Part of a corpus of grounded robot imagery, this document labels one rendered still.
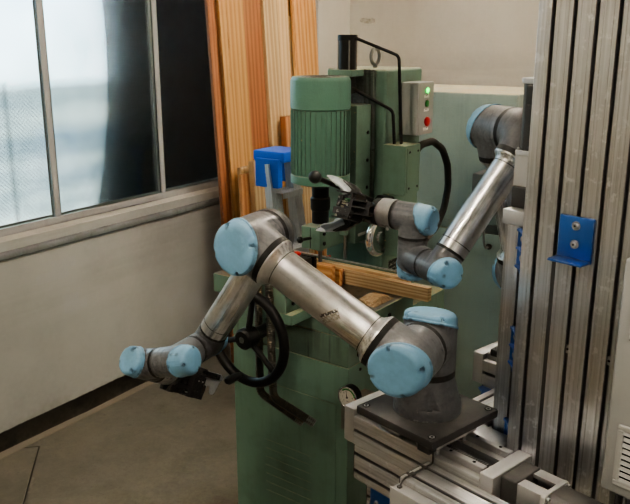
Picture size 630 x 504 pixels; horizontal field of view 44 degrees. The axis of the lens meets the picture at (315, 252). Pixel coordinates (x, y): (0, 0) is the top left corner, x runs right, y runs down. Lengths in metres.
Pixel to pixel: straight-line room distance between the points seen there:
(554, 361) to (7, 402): 2.30
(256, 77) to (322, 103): 1.83
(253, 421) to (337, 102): 1.03
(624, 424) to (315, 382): 1.00
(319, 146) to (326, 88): 0.16
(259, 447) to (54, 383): 1.22
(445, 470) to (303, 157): 0.99
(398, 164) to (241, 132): 1.62
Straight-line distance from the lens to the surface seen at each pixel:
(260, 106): 4.03
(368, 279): 2.27
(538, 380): 1.73
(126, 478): 3.14
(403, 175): 2.35
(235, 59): 3.84
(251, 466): 2.62
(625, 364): 1.55
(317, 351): 2.26
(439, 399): 1.70
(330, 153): 2.22
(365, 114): 2.36
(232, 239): 1.63
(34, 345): 3.37
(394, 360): 1.52
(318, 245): 2.30
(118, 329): 3.65
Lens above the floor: 1.61
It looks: 16 degrees down
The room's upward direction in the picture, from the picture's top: straight up
